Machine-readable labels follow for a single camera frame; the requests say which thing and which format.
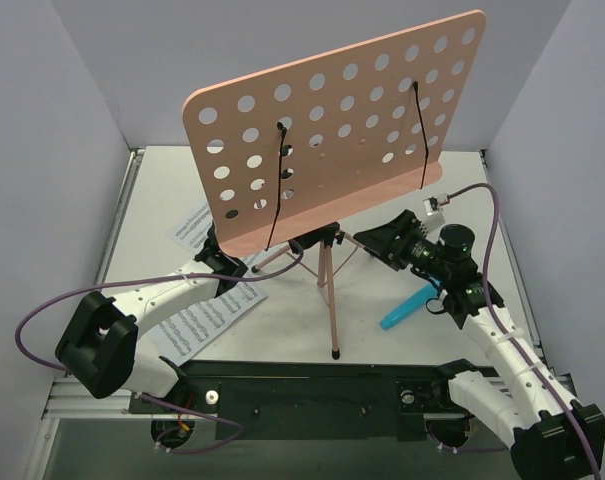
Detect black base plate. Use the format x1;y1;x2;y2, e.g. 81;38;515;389
126;357;488;444

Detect pink music stand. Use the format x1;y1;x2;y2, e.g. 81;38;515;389
181;8;488;361

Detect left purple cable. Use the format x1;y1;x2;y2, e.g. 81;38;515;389
14;244;306;374

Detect sheet music page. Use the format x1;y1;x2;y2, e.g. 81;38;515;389
144;283;268;365
167;203;213;253

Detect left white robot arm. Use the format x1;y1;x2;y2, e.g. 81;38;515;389
55;227;247;412

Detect lower sheet music page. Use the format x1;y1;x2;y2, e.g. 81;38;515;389
144;283;268;365

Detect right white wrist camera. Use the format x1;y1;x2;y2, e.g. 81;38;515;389
423;194;449;223

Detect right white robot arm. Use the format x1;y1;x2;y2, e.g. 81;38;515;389
355;210;605;479

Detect upper sheet music page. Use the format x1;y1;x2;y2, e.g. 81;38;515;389
167;203;213;253

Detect aluminium rail frame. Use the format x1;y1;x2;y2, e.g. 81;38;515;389
24;147;601;480

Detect blue plastic tube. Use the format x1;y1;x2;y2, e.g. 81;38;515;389
379;284;436;331

